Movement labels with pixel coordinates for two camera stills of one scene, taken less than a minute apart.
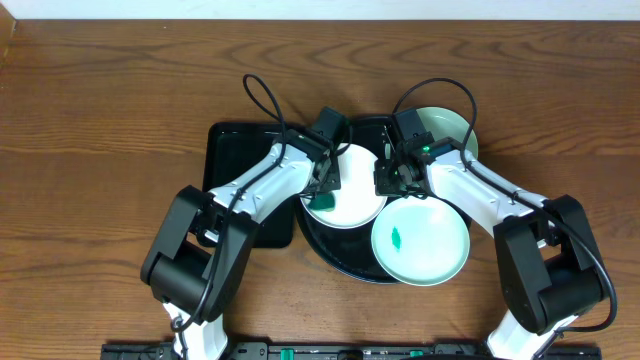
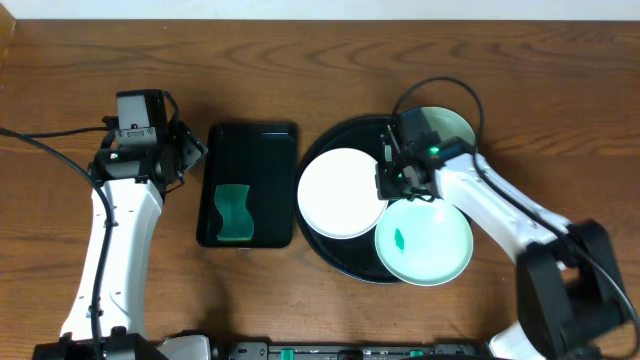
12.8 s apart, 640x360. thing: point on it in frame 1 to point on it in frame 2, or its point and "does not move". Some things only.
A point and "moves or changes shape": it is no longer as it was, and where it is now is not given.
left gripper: (329, 176) to (189, 148)
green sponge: (323, 201) moves or changes shape
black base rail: (341, 351) does not move
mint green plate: (443, 122) does not move
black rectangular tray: (230, 145) does not move
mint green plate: (420, 241) does not move
